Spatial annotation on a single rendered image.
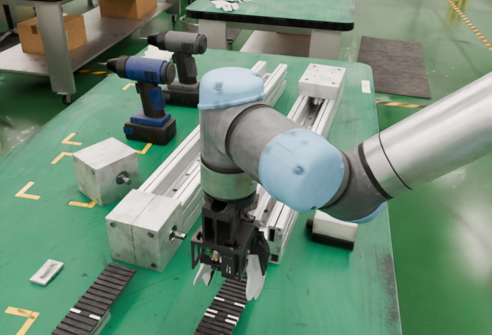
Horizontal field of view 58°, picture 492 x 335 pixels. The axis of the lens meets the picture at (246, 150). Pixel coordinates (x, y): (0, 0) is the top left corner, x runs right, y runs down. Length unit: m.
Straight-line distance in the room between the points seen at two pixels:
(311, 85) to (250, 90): 0.78
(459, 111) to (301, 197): 0.19
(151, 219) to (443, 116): 0.49
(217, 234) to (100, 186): 0.43
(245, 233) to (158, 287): 0.24
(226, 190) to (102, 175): 0.45
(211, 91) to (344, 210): 0.20
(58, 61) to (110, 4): 1.57
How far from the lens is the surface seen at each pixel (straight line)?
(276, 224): 0.78
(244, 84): 0.49
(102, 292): 0.77
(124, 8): 4.65
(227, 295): 0.75
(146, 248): 0.80
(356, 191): 0.52
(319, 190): 0.44
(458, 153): 0.51
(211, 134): 0.50
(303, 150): 0.41
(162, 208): 0.80
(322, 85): 1.25
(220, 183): 0.54
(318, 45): 2.55
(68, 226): 0.96
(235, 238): 0.60
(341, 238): 0.87
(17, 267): 0.90
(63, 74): 3.28
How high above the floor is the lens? 1.37
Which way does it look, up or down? 31 degrees down
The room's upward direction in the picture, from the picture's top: 2 degrees clockwise
